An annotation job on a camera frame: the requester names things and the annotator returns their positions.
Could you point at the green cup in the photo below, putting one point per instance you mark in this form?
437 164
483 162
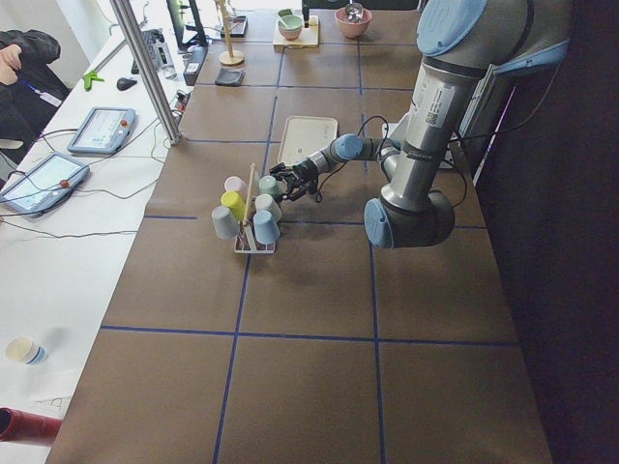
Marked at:
270 185

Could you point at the wooden stand with round base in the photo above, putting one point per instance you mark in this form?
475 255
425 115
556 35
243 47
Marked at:
230 57

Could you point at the blue cup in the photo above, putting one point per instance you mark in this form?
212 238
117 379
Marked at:
265 227

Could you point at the pink cup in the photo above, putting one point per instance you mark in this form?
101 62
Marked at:
235 183

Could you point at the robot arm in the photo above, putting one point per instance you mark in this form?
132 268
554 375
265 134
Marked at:
458 40

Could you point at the red usb hub left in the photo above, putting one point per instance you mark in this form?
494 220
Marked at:
181 100

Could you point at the aluminium frame post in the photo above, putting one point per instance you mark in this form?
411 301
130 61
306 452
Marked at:
123 11

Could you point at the teach pendant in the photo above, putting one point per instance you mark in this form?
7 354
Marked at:
45 185
103 131

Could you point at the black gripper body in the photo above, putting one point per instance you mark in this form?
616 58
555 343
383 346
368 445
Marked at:
304 170

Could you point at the seated person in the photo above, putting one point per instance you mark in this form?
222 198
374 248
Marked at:
31 92

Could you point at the green clamp tool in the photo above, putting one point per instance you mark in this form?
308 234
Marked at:
89 79

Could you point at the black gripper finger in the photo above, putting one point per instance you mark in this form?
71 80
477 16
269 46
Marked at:
280 170
295 188

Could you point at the beige cup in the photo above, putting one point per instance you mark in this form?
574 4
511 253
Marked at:
266 202

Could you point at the black framed box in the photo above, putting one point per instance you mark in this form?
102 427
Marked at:
237 26

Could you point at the teach pendant far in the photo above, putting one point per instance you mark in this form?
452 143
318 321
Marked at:
103 131

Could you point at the teach pendant near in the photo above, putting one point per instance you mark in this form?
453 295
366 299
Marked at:
45 185

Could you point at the yellow cup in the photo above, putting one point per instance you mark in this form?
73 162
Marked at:
234 201

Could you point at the black box with label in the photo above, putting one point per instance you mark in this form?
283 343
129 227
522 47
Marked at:
193 61

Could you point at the red cylinder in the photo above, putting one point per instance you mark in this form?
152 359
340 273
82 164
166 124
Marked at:
27 428

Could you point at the wooden cutting board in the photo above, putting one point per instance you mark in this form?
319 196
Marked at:
304 37

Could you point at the pink bowl with utensils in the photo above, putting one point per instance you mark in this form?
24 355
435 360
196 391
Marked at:
353 20

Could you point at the cream rabbit tray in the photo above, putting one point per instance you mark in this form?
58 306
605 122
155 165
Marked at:
305 135

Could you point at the paper cup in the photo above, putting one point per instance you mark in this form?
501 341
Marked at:
25 350

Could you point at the green bowl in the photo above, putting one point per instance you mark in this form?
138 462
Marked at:
290 22

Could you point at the white wire cup rack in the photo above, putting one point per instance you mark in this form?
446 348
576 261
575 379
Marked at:
245 242

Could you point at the black computer mouse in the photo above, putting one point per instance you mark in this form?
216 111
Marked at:
125 83

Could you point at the grey cup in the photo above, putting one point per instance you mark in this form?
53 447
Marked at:
225 224

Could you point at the grey folded cloth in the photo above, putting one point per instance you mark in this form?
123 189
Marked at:
229 78

